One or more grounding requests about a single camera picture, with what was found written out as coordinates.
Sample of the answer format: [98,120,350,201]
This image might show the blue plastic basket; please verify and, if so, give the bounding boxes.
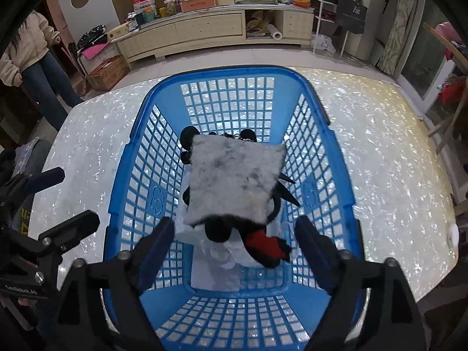
[100,65,366,351]

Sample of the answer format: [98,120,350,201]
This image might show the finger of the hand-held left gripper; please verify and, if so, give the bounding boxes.
[7,210,101,264]
[15,167,66,196]

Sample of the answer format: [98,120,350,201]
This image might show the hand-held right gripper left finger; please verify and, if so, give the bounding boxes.
[55,216,176,351]

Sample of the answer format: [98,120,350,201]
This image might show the cardboard box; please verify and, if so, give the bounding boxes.
[86,56,129,91]

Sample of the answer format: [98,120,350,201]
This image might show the white metal rack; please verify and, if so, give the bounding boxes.
[305,0,361,57]

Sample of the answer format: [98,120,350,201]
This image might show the wooden folding table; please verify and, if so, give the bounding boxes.
[422,22,468,154]

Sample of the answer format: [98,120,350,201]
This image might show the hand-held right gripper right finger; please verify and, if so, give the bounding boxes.
[294,216,428,351]

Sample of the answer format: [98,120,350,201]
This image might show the white quilted pillow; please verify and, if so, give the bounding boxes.
[190,223,293,293]

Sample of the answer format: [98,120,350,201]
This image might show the black plush toy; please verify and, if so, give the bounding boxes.
[179,125,301,269]

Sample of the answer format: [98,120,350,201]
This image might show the black plastic bag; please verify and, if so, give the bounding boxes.
[77,25,106,48]

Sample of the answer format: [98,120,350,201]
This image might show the cream long cabinet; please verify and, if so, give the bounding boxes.
[110,3,316,68]

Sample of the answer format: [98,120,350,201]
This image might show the glass sliding door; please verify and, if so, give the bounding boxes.
[398,0,468,125]

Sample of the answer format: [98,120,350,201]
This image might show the white cloth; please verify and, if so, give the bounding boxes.
[199,234,257,269]

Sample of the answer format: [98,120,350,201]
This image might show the patterned curtain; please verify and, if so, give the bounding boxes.
[376,0,425,75]

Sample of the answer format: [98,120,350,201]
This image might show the white standing air conditioner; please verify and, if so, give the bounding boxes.
[344,0,403,61]

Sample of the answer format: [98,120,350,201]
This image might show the pink box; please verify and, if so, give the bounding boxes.
[180,0,216,13]

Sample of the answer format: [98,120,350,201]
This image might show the red clothes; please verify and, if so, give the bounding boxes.
[439,80,468,105]

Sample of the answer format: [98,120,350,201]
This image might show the black tote bag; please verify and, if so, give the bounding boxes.
[335,0,368,33]

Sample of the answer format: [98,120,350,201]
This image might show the red and white package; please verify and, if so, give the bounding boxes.
[132,0,157,20]

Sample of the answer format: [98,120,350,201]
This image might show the grey furry pad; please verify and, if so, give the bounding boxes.
[182,133,286,227]

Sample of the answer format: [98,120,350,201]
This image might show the white plastic bag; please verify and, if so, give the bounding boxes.
[311,34,336,55]

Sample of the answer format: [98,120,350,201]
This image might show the white panel with round hole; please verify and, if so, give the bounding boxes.
[55,0,121,44]

